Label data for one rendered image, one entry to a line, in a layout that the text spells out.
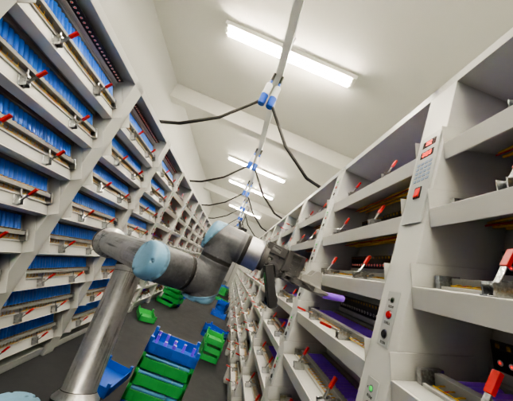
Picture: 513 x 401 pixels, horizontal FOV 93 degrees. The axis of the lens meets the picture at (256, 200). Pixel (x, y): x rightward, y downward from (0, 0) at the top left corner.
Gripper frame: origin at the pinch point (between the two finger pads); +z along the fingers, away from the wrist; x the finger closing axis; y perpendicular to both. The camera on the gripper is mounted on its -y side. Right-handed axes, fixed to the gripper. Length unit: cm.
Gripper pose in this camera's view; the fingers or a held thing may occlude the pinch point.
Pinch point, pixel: (321, 294)
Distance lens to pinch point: 76.9
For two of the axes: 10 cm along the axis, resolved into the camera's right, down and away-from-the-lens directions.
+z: 9.0, 4.3, -0.2
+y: 4.2, -8.7, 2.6
